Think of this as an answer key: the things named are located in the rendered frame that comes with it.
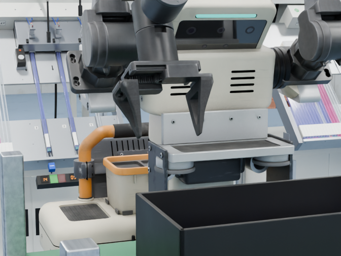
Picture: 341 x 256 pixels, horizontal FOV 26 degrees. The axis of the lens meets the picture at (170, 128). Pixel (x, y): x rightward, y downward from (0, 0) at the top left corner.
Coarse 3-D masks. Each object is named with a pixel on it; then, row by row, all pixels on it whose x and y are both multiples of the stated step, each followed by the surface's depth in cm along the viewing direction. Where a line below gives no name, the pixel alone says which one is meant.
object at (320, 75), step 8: (296, 40) 152; (288, 48) 154; (296, 48) 149; (296, 56) 149; (296, 64) 149; (304, 64) 148; (312, 64) 148; (320, 64) 148; (296, 72) 150; (304, 72) 149; (312, 72) 149; (320, 72) 150; (328, 72) 154; (288, 80) 150; (296, 80) 151; (304, 80) 151; (312, 80) 152; (320, 80) 152; (328, 80) 153
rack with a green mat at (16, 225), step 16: (0, 160) 102; (16, 160) 101; (0, 176) 103; (16, 176) 102; (16, 192) 102; (16, 208) 102; (16, 224) 103; (16, 240) 103; (64, 240) 64; (80, 240) 64
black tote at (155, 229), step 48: (144, 192) 96; (192, 192) 98; (240, 192) 100; (288, 192) 103; (336, 192) 105; (144, 240) 93; (192, 240) 81; (240, 240) 83; (288, 240) 85; (336, 240) 87
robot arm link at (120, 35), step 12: (108, 24) 126; (120, 24) 127; (132, 24) 128; (108, 36) 125; (120, 36) 125; (132, 36) 126; (108, 48) 125; (120, 48) 125; (132, 48) 126; (108, 60) 126; (120, 60) 127; (132, 60) 128
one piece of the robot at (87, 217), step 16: (96, 128) 187; (112, 128) 187; (128, 128) 188; (144, 128) 190; (80, 144) 186; (96, 144) 187; (80, 160) 186; (80, 192) 188; (48, 208) 182; (64, 208) 182; (80, 208) 182; (96, 208) 182; (112, 208) 181; (48, 224) 174; (64, 224) 168; (80, 224) 169; (96, 224) 169; (112, 224) 170; (128, 224) 171; (48, 240) 174; (96, 240) 168; (112, 240) 170; (128, 240) 171
